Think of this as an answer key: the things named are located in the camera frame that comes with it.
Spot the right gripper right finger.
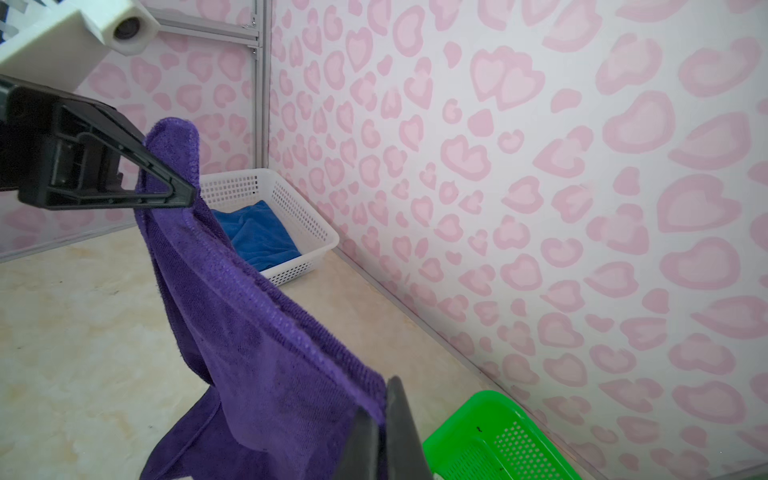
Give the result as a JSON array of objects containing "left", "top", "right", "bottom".
[{"left": 385, "top": 376, "right": 433, "bottom": 480}]

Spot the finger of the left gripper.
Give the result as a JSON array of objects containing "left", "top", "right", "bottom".
[{"left": 50, "top": 99, "right": 195, "bottom": 210}]

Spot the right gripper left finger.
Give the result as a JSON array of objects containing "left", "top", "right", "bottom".
[{"left": 332, "top": 408, "right": 380, "bottom": 480}]

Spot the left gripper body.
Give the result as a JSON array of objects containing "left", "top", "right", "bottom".
[{"left": 1, "top": 75, "right": 66, "bottom": 207}]

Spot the purple towel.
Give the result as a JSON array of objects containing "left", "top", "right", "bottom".
[{"left": 133, "top": 116, "right": 390, "bottom": 480}]

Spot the blue towel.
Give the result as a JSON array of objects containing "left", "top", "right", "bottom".
[{"left": 212, "top": 201, "right": 301, "bottom": 271}]

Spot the green plastic basket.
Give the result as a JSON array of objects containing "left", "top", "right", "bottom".
[{"left": 423, "top": 390, "right": 580, "bottom": 480}]

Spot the white plastic basket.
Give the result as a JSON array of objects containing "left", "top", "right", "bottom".
[{"left": 200, "top": 168, "right": 339, "bottom": 286}]

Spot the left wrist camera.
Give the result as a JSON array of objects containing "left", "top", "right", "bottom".
[{"left": 1, "top": 0, "right": 160, "bottom": 92}]

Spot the left corner aluminium post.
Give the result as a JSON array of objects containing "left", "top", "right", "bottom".
[{"left": 252, "top": 0, "right": 273, "bottom": 168}]

